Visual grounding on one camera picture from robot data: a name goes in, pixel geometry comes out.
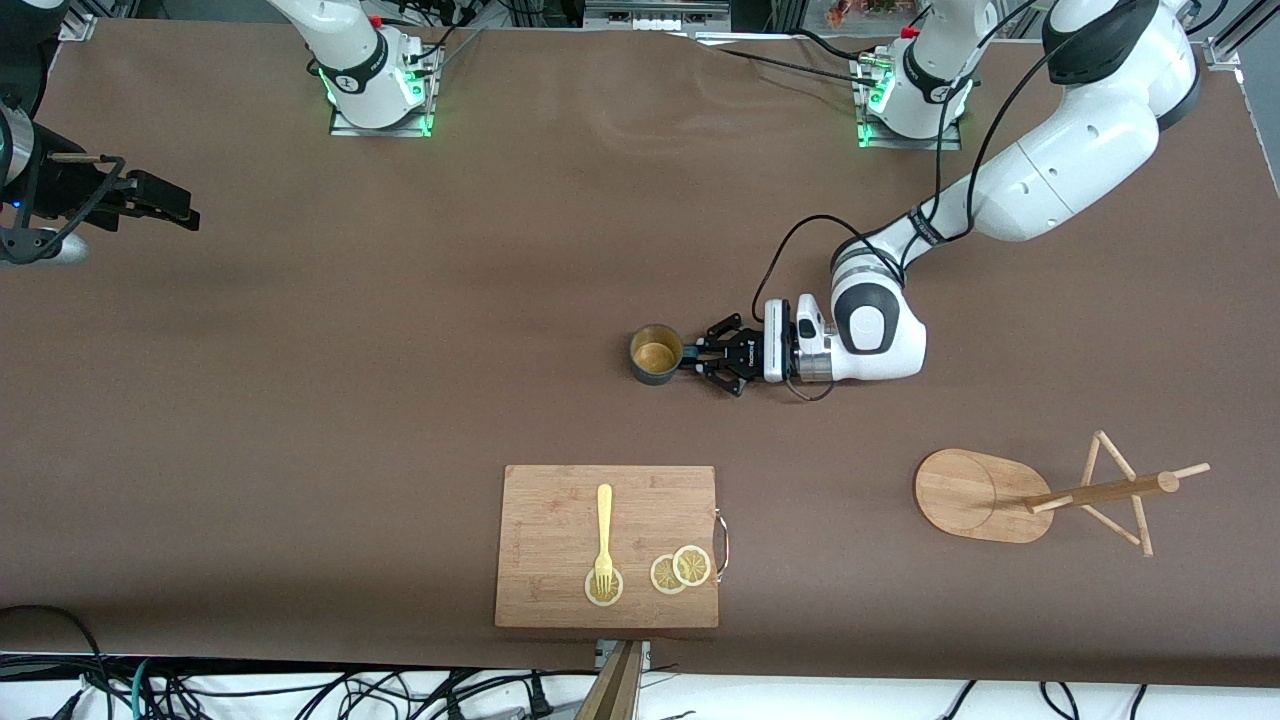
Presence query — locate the dark teal mug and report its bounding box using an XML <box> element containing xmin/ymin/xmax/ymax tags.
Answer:
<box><xmin>629</xmin><ymin>323</ymin><xmax>703</xmax><ymax>387</ymax></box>

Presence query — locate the wooden mug rack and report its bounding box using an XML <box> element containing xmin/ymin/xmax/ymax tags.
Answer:
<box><xmin>913</xmin><ymin>430</ymin><xmax>1212</xmax><ymax>559</ymax></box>

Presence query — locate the yellow plastic fork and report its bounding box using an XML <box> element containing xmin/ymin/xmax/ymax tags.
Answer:
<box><xmin>594</xmin><ymin>484</ymin><xmax>616</xmax><ymax>598</ymax></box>

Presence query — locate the overlapping lemon slice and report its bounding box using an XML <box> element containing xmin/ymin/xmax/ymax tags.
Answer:
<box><xmin>671</xmin><ymin>544</ymin><xmax>713</xmax><ymax>589</ymax></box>

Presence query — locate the bamboo cutting board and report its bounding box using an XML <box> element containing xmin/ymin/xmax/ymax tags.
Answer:
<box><xmin>494</xmin><ymin>464</ymin><xmax>720</xmax><ymax>630</ymax></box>

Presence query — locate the brown table cover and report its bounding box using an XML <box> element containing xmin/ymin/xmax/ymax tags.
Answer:
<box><xmin>0</xmin><ymin>18</ymin><xmax>1280</xmax><ymax>690</ymax></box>

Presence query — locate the grey power strip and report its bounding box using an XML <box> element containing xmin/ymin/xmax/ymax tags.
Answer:
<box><xmin>584</xmin><ymin>0</ymin><xmax>733</xmax><ymax>32</ymax></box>

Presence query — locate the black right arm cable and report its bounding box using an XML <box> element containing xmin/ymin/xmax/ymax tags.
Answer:
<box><xmin>0</xmin><ymin>95</ymin><xmax>129</xmax><ymax>268</ymax></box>

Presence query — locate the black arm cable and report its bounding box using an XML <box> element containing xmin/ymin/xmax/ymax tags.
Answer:
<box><xmin>750</xmin><ymin>0</ymin><xmax>1076</xmax><ymax>403</ymax></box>
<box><xmin>0</xmin><ymin>95</ymin><xmax>129</xmax><ymax>268</ymax></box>

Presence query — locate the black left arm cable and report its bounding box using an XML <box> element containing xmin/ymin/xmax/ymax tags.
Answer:
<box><xmin>750</xmin><ymin>0</ymin><xmax>1076</xmax><ymax>403</ymax></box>

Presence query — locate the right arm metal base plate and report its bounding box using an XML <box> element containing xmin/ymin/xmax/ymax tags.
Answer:
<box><xmin>328</xmin><ymin>45</ymin><xmax>438</xmax><ymax>139</ymax></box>

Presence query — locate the black cable on table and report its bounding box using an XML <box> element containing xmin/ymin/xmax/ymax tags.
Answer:
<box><xmin>690</xmin><ymin>28</ymin><xmax>886</xmax><ymax>93</ymax></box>

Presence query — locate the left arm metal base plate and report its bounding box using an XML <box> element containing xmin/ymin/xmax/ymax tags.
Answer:
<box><xmin>854</xmin><ymin>52</ymin><xmax>964</xmax><ymax>152</ymax></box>

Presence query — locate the metal table edge bracket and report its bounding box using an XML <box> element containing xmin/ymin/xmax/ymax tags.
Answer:
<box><xmin>595</xmin><ymin>639</ymin><xmax>653</xmax><ymax>672</ymax></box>

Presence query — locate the wooden post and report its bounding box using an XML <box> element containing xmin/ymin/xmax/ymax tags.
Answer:
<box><xmin>574</xmin><ymin>640</ymin><xmax>644</xmax><ymax>720</ymax></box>

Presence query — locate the black looping floor cable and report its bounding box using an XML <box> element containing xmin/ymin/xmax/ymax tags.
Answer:
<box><xmin>0</xmin><ymin>604</ymin><xmax>113</xmax><ymax>720</ymax></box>

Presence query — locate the teal floor cable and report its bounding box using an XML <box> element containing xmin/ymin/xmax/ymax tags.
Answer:
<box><xmin>129</xmin><ymin>656</ymin><xmax>163</xmax><ymax>720</ymax></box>

